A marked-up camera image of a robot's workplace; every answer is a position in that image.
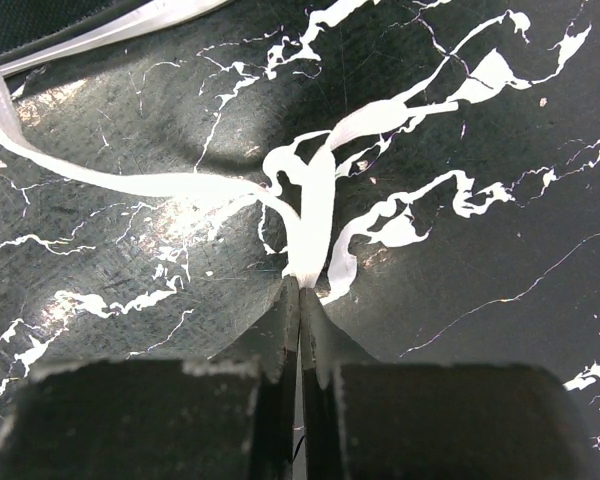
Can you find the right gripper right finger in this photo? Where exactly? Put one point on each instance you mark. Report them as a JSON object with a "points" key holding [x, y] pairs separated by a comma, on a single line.
{"points": [[323, 348]]}

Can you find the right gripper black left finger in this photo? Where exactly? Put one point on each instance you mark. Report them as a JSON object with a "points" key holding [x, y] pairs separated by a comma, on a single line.
{"points": [[271, 343]]}

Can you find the white shoelace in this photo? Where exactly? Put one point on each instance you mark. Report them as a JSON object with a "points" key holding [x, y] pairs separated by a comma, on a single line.
{"points": [[303, 193]]}

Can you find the black white sneaker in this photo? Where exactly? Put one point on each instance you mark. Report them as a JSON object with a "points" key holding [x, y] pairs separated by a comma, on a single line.
{"points": [[33, 33]]}

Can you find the black marble pattern mat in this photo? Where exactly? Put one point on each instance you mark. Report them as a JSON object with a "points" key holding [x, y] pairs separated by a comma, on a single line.
{"points": [[475, 234]]}

